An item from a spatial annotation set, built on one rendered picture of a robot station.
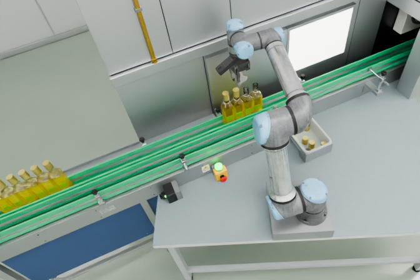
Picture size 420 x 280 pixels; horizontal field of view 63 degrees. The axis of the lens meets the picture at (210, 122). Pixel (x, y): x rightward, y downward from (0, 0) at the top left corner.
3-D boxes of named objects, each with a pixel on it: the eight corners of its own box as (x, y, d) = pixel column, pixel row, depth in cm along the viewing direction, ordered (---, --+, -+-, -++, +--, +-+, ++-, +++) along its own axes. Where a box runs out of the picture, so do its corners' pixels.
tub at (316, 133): (309, 124, 210) (310, 115, 203) (331, 150, 196) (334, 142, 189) (284, 135, 207) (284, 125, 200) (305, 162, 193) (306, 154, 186)
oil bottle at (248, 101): (250, 115, 204) (248, 89, 188) (254, 122, 200) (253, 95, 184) (241, 119, 203) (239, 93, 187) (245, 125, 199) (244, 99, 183)
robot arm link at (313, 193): (330, 209, 155) (334, 195, 144) (302, 217, 154) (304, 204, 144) (319, 186, 163) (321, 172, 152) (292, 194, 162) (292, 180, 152)
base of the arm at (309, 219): (332, 222, 161) (334, 213, 153) (300, 229, 161) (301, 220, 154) (320, 193, 171) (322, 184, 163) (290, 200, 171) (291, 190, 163)
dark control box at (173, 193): (179, 187, 193) (175, 179, 187) (183, 198, 188) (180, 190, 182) (165, 192, 192) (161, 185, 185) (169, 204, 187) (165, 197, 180)
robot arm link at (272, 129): (307, 217, 151) (296, 114, 123) (275, 227, 151) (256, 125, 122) (296, 199, 162) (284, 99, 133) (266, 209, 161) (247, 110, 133)
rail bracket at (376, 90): (366, 87, 220) (374, 60, 203) (384, 104, 209) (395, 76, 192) (360, 90, 219) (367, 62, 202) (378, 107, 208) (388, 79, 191)
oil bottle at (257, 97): (258, 112, 205) (257, 85, 189) (262, 118, 201) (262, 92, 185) (250, 115, 204) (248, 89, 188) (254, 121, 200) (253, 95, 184)
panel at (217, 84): (342, 50, 216) (352, 1, 190) (345, 53, 214) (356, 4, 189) (211, 101, 201) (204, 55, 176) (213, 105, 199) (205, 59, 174)
